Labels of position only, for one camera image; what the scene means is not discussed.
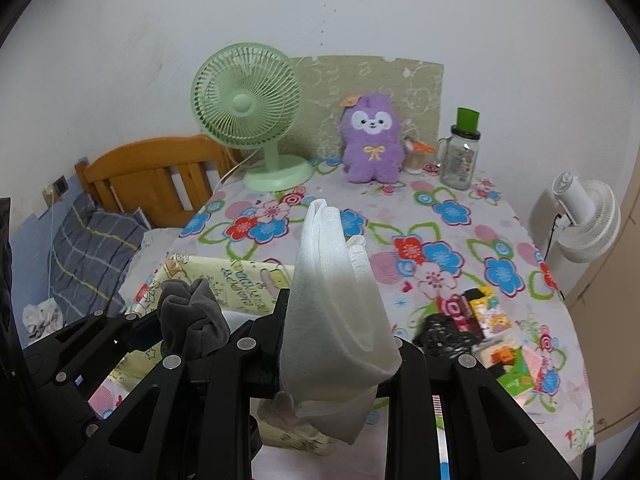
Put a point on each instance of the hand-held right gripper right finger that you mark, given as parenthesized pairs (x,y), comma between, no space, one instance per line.
(415,375)

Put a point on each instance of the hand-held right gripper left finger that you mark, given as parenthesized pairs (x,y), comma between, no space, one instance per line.
(267,340)

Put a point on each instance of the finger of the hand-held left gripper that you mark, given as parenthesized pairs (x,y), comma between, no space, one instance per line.
(115,327)

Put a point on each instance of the yellow printed fabric basket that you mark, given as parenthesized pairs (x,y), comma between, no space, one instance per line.
(230,275)

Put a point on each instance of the white towel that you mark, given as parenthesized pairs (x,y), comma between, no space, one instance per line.
(332,300)

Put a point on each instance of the gray sock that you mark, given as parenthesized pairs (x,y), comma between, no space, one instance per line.
(192,315)

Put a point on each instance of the green orange snack packet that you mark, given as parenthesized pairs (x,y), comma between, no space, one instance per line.
(510,362)

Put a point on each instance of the crumpled black plastic bag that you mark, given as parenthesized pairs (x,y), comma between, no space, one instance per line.
(442,335)

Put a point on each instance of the crumpled white cloth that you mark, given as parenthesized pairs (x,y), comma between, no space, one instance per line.
(42,317)

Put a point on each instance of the gray plaid pillow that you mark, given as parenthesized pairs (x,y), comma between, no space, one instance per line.
(90,250)

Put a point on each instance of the yellow tissue packet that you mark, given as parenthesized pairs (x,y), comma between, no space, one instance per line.
(487,312)

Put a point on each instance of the floral tablecloth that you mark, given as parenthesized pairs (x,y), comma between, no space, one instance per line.
(400,225)

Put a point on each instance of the wooden bed headboard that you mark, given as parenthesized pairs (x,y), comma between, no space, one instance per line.
(145,170)

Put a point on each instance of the beige wooden door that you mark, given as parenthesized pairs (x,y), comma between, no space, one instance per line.
(610,310)

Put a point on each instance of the small glass cup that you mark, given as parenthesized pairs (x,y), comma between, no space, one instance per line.
(417,160)

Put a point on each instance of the purple plush toy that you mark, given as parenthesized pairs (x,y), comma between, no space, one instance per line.
(372,150)

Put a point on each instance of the glass jar with green lid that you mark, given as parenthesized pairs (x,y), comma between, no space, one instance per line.
(457,160)

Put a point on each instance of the green desk fan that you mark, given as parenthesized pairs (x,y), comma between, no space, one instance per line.
(245,105)

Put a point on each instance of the white standing fan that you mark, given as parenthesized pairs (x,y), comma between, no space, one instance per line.
(590,215)

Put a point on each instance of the green patterned board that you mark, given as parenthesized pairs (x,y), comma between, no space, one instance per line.
(415,85)

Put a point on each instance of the wall socket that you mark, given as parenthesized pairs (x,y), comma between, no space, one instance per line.
(60,185)

